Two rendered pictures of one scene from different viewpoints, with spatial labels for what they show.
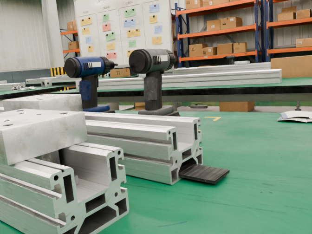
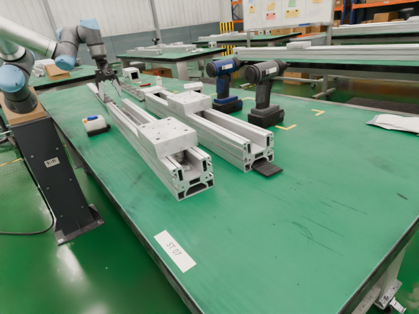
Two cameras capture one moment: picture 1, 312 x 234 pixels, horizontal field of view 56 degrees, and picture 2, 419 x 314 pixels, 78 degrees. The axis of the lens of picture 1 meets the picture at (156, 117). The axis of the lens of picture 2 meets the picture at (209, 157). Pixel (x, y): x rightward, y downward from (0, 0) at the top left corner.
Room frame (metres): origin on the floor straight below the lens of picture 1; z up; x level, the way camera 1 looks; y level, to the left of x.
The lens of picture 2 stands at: (-0.14, -0.18, 1.13)
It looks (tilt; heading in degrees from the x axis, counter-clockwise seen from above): 27 degrees down; 25
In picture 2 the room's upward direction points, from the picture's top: 8 degrees counter-clockwise
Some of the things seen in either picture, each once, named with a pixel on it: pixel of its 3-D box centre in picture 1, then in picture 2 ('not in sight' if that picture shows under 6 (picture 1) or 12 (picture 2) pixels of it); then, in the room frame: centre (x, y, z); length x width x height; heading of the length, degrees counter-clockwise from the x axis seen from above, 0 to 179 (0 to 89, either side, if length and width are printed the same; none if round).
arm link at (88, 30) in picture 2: not in sight; (91, 32); (0.89, 0.81, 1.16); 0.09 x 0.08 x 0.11; 108
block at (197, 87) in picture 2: not in sight; (192, 95); (1.02, 0.41, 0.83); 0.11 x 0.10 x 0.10; 119
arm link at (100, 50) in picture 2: not in sight; (96, 50); (0.88, 0.80, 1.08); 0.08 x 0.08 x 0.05
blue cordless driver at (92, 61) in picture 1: (98, 91); (230, 85); (0.92, 0.17, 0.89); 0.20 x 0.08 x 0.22; 144
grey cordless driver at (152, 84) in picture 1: (161, 90); (270, 92); (0.79, -0.02, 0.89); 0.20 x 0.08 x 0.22; 147
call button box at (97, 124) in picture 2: not in sight; (96, 124); (0.63, 0.68, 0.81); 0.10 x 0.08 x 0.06; 141
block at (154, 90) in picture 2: not in sight; (151, 98); (0.97, 0.62, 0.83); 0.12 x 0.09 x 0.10; 141
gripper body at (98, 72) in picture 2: not in sight; (102, 68); (0.89, 0.81, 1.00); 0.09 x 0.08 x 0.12; 51
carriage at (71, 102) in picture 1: (43, 111); (189, 105); (0.70, 0.27, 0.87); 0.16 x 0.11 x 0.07; 51
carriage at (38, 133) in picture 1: (19, 140); (166, 139); (0.40, 0.19, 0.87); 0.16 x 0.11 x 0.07; 51
